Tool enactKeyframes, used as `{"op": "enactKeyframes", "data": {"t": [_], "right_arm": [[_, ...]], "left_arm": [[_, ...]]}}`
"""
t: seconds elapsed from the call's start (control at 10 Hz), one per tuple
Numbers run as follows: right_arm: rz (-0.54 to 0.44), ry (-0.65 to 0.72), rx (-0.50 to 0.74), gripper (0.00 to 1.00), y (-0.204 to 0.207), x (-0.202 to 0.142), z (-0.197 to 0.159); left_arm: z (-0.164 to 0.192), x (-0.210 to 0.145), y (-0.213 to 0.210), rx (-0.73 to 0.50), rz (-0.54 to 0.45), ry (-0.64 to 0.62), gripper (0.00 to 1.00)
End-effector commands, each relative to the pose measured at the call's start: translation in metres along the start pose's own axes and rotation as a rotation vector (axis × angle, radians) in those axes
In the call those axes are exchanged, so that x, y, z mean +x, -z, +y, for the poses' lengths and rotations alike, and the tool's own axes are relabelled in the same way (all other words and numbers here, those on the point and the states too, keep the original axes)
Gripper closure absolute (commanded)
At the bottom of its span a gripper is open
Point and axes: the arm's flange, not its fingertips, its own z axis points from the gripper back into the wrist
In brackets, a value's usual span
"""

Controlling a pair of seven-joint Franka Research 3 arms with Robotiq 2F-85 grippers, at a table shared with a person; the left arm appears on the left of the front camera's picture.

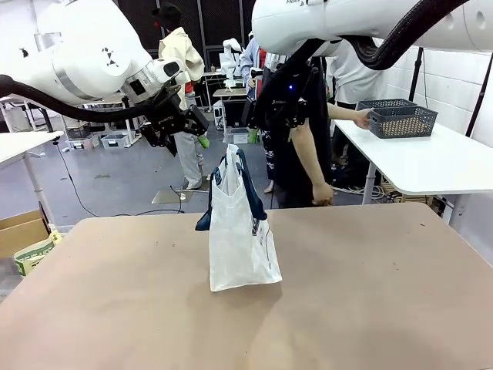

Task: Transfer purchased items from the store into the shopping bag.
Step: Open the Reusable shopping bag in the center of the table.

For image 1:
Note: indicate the brown cardboard box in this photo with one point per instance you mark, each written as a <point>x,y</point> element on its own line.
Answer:
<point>21,233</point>

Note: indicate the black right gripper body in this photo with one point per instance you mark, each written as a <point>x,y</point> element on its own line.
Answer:
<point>281,96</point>

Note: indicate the black light stand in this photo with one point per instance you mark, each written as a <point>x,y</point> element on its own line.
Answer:
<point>479,100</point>
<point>416,73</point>

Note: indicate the metal floor plate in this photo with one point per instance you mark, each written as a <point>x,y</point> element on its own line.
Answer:
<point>169,197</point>

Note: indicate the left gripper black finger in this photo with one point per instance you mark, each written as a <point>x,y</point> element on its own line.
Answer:
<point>159,139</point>
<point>198,121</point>

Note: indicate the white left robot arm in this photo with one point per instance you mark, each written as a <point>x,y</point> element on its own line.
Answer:
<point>77,50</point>

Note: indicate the white background desk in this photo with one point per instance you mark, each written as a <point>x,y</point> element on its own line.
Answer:
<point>19,101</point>

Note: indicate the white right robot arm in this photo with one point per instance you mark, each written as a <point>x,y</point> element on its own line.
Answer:
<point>346,19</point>

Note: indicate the black box under tan table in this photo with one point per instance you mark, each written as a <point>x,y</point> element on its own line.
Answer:
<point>235,113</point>

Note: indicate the person in cream jacket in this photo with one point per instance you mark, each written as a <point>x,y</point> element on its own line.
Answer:
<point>177,50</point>

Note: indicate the person torso in black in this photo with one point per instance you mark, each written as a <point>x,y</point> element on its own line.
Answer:
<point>323,154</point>

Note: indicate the person's left hand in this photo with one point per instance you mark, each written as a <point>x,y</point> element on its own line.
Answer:
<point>363,119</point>

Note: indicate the wooden pallet under table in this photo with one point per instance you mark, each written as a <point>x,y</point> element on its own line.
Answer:
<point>408,194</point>

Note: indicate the small white background robot arm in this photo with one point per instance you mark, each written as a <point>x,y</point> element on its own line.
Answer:
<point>231,58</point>

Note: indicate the small white side table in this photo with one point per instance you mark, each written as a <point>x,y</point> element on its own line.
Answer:
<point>23,144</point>

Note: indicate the clear plastic storage bin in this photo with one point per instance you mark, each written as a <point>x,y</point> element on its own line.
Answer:
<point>115,141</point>
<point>81,142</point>

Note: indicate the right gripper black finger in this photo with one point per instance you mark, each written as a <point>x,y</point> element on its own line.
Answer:
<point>254,119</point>
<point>299,113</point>

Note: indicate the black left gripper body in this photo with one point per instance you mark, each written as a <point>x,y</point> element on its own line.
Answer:
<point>167,113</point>

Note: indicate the person in light blue shirt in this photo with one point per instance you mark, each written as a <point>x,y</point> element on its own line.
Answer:
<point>250,65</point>

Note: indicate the person's left forearm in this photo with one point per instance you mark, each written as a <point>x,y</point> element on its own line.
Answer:
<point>343,112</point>

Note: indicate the green and white paper bag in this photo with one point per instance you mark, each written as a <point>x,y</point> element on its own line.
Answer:
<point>34,256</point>

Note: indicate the gray plastic woven basket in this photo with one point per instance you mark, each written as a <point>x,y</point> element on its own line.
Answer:
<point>404,123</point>
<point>385,103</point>

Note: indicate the person's right forearm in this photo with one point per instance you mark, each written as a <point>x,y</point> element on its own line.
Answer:
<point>310,158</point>

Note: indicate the tan background table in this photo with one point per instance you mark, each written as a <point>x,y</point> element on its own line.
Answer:
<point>230,92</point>

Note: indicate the large white side table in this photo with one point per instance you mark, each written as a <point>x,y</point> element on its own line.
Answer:
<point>423,162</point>

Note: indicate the person's right hand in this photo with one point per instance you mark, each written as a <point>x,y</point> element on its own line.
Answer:
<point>322,194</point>

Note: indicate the person in white shirt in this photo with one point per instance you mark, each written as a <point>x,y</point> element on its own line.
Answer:
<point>358,77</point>

